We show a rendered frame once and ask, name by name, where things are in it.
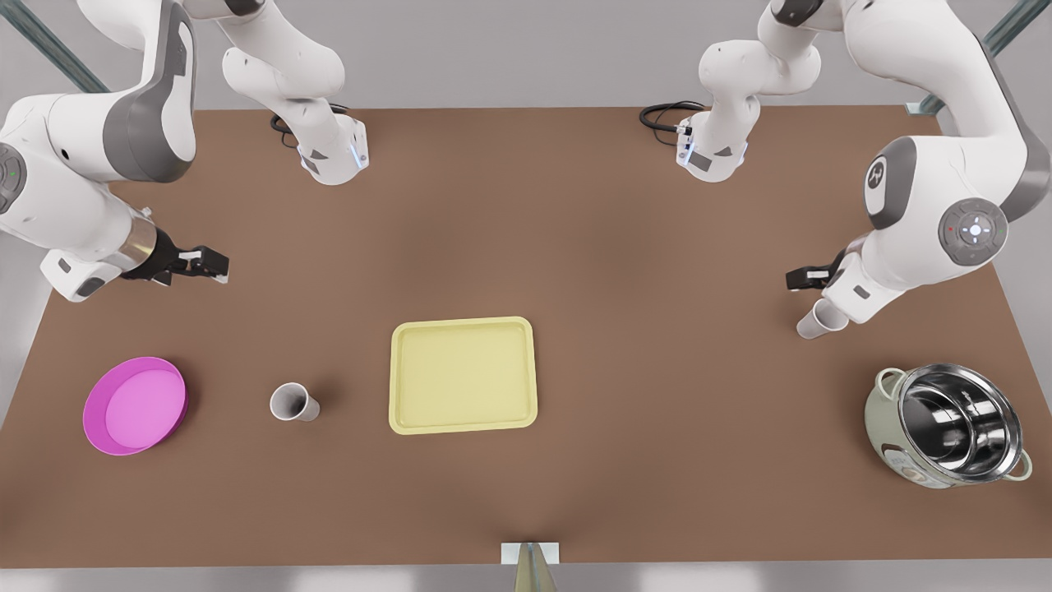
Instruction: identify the black cable loop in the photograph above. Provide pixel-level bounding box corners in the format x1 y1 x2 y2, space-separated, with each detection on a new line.
639 101 708 150
270 103 351 150

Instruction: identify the silver frame post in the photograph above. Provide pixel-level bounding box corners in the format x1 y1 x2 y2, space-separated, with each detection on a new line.
501 541 561 592
904 0 1052 116
0 0 112 94

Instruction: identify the yellow rectangular tray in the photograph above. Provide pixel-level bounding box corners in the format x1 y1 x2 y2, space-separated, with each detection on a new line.
388 317 539 435

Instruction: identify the steel pot with green handles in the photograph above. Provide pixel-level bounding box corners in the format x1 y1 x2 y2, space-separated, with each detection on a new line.
864 363 1033 490

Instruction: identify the white IKEA cup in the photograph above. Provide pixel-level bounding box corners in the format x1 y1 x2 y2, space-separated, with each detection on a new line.
796 298 850 340
270 382 321 423

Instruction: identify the pink round plate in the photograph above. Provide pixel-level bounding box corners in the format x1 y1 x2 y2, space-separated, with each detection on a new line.
82 356 190 456

